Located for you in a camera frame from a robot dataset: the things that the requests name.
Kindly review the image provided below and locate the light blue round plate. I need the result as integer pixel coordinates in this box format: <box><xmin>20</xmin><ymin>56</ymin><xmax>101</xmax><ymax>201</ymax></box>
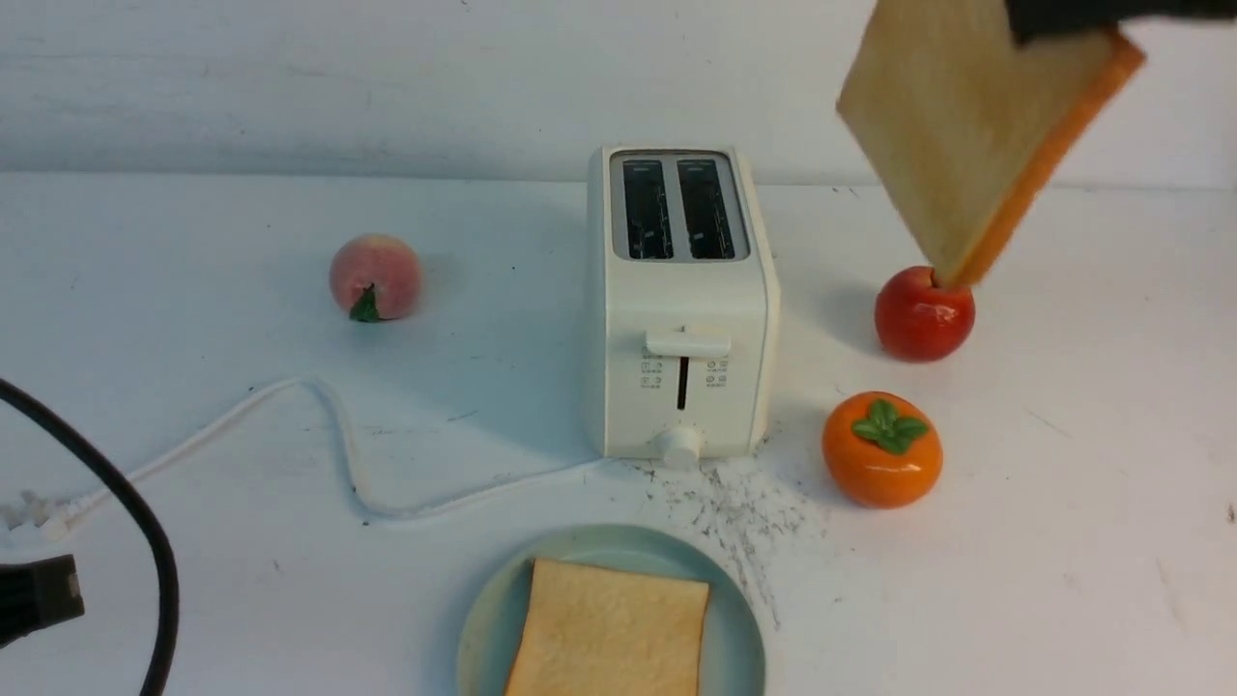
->
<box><xmin>455</xmin><ymin>524</ymin><xmax>767</xmax><ymax>695</ymax></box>

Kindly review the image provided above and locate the orange persimmon with green leaf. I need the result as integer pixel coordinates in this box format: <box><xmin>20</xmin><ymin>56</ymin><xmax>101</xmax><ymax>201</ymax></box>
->
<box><xmin>820</xmin><ymin>391</ymin><xmax>944</xmax><ymax>509</ymax></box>

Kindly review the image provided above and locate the pink peach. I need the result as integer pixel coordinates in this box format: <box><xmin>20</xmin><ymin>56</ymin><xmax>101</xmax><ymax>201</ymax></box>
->
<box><xmin>329</xmin><ymin>234</ymin><xmax>424</xmax><ymax>323</ymax></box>

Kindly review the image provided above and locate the white toaster power cord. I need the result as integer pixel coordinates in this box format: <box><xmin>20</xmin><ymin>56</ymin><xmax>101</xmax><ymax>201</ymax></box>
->
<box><xmin>0</xmin><ymin>375</ymin><xmax>615</xmax><ymax>546</ymax></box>

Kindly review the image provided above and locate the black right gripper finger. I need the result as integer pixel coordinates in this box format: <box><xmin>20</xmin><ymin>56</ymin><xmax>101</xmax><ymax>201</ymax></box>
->
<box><xmin>1004</xmin><ymin>1</ymin><xmax>1236</xmax><ymax>45</ymax></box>

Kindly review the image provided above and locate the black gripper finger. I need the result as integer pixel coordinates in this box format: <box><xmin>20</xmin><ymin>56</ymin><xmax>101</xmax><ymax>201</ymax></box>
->
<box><xmin>1</xmin><ymin>554</ymin><xmax>85</xmax><ymax>648</ymax></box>

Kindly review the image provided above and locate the white two-slot toaster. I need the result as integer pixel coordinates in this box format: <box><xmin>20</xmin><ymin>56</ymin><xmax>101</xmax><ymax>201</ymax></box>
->
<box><xmin>581</xmin><ymin>146</ymin><xmax>781</xmax><ymax>470</ymax></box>

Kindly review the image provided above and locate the toast slice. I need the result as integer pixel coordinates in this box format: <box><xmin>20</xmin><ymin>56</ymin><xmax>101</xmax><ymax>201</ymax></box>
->
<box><xmin>836</xmin><ymin>1</ymin><xmax>1145</xmax><ymax>287</ymax></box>
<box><xmin>503</xmin><ymin>558</ymin><xmax>711</xmax><ymax>695</ymax></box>

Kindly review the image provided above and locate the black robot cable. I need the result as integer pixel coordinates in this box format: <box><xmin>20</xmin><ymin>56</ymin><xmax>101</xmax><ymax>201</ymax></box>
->
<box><xmin>0</xmin><ymin>377</ymin><xmax>182</xmax><ymax>696</ymax></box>

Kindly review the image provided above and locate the red apple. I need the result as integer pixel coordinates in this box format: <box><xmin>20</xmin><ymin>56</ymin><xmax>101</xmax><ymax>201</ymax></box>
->
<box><xmin>875</xmin><ymin>266</ymin><xmax>976</xmax><ymax>363</ymax></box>

